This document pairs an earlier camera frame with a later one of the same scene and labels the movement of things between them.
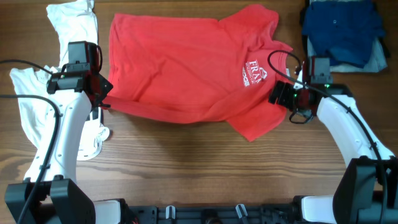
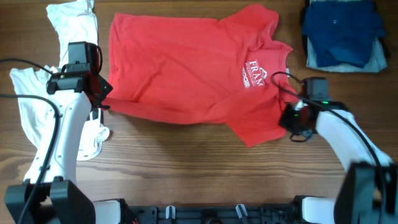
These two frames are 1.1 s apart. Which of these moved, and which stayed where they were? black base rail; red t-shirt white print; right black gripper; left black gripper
Moved: right black gripper
Stayed: black base rail; red t-shirt white print; left black gripper
